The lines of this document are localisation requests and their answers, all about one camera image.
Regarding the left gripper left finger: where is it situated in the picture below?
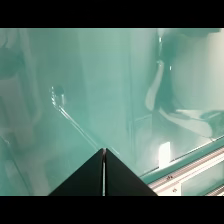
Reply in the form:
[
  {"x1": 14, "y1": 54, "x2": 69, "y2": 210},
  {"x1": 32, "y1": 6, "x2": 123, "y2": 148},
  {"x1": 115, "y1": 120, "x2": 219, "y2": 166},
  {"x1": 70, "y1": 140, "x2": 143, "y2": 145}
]
[{"x1": 49, "y1": 147, "x2": 107, "y2": 197}]

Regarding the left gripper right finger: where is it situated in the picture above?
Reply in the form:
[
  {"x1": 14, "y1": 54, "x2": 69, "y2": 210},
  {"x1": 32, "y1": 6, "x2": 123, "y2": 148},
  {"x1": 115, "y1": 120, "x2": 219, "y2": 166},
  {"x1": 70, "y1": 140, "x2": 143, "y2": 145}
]
[{"x1": 105, "y1": 147, "x2": 158, "y2": 197}]

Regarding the silver frame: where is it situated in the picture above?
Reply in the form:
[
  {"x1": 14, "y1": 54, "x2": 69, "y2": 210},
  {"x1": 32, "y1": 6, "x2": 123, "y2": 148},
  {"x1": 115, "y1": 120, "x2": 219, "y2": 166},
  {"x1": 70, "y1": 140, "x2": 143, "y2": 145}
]
[{"x1": 141, "y1": 146, "x2": 224, "y2": 197}]

